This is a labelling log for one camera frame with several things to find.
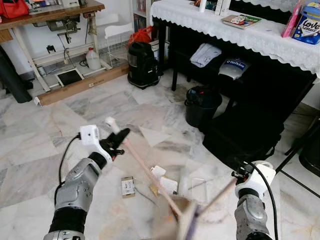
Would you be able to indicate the wooden sewing machine table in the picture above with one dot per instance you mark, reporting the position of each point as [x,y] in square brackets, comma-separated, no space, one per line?
[50,12]

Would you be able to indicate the clear plastic wrapper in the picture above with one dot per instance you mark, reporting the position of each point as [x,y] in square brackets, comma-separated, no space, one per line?
[197,189]

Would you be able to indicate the brown snack wrapper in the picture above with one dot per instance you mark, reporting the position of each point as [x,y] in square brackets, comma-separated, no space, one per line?
[154,190]

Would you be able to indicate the small brown cardboard box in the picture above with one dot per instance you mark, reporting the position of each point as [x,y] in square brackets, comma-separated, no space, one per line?
[128,186]

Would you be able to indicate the white plastic jug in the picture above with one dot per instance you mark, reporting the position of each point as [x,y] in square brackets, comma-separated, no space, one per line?
[93,60]

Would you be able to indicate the wooden broom with white cap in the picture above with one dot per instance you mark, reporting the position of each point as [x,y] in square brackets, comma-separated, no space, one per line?
[150,175]

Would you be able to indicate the pink box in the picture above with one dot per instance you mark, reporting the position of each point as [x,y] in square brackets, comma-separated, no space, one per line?
[292,22]

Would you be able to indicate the colourful picture book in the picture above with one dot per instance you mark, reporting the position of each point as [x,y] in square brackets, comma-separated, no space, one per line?
[242,21]

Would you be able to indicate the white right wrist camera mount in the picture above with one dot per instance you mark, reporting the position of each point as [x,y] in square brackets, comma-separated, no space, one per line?
[262,180]

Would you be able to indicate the dark green rolled bag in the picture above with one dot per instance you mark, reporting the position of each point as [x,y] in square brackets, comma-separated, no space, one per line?
[12,80]

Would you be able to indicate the folded grey garment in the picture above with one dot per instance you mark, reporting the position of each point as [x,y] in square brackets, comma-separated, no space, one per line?
[206,54]

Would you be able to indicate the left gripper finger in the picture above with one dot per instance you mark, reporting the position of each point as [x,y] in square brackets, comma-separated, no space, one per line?
[122,136]
[120,151]

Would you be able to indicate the small black plastic bucket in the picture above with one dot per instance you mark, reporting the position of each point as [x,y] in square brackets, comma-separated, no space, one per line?
[200,112]

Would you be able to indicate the table with white lace cloth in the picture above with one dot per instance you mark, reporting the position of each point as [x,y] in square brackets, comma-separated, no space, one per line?
[260,37]

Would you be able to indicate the blue love letters tin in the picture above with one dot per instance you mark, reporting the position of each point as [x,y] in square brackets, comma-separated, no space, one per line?
[306,27]

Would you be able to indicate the white bookshelf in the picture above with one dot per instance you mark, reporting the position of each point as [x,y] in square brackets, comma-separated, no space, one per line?
[141,15]

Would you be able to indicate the red handbag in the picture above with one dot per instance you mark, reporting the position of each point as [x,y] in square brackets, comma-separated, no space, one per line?
[12,9]

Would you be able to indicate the black folding chair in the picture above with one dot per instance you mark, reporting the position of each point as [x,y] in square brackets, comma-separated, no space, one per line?
[310,150]

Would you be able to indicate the red plastic bag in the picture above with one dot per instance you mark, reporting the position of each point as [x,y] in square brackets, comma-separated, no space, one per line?
[142,36]

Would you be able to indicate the long wooden plank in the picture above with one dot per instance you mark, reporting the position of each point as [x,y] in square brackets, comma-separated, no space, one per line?
[82,86]

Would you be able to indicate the grey printed bag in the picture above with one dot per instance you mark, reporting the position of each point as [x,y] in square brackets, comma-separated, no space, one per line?
[234,69]

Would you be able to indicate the black canister vacuum cleaner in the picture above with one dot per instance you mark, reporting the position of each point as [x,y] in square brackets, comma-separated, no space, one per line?
[142,65]

